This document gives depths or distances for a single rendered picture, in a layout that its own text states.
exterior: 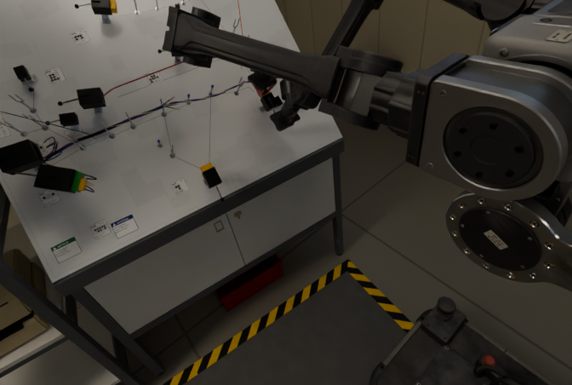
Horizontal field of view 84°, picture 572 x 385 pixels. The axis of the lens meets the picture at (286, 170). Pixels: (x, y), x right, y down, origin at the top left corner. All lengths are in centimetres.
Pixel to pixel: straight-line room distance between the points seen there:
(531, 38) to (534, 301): 178
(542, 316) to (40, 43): 240
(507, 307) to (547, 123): 174
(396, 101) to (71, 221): 109
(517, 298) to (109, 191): 194
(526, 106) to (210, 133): 108
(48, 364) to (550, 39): 202
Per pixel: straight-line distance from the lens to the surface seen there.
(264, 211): 142
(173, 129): 127
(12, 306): 143
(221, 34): 59
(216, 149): 126
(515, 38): 44
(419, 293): 196
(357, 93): 46
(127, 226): 123
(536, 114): 35
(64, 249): 127
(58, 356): 199
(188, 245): 136
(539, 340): 201
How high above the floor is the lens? 166
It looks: 38 degrees down
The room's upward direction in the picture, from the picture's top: 10 degrees counter-clockwise
